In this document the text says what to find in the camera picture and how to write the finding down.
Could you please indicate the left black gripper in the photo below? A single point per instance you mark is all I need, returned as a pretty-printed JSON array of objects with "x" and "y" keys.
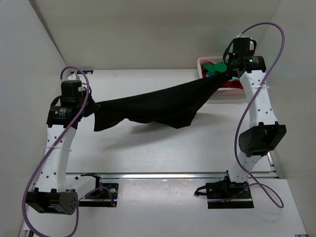
[{"x": 89, "y": 106}]

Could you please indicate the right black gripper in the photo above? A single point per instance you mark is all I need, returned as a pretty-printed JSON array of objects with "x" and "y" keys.
[{"x": 232, "y": 68}]

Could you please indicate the black t shirt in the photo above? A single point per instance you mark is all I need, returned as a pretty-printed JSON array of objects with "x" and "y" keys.
[{"x": 175, "y": 106}]

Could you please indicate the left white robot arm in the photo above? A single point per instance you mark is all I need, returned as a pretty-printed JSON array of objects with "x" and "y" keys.
[{"x": 51, "y": 194}]

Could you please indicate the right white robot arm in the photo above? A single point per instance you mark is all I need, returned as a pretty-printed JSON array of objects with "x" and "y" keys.
[{"x": 264, "y": 132}]

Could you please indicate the green t shirt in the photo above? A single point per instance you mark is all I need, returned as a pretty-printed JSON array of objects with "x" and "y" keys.
[{"x": 218, "y": 67}]

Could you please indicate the red t shirt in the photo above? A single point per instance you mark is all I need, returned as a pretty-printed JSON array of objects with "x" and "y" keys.
[{"x": 229, "y": 84}]

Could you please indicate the teal t shirt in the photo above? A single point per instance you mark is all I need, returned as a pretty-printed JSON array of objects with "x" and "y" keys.
[{"x": 208, "y": 74}]

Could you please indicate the white plastic laundry basket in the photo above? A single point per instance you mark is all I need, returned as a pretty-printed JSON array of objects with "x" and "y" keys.
[{"x": 220, "y": 91}]

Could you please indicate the pink t shirt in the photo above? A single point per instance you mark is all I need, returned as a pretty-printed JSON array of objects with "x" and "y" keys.
[{"x": 205, "y": 61}]

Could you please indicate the blue label sticker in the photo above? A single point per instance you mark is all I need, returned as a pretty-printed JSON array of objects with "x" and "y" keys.
[{"x": 86, "y": 72}]

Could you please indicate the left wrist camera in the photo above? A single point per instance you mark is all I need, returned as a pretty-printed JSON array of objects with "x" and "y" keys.
[{"x": 73, "y": 76}]

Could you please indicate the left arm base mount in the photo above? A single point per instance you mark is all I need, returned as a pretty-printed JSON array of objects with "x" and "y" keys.
[{"x": 93, "y": 191}]

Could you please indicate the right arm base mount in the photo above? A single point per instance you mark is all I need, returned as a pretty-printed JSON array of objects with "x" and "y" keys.
[{"x": 226, "y": 194}]

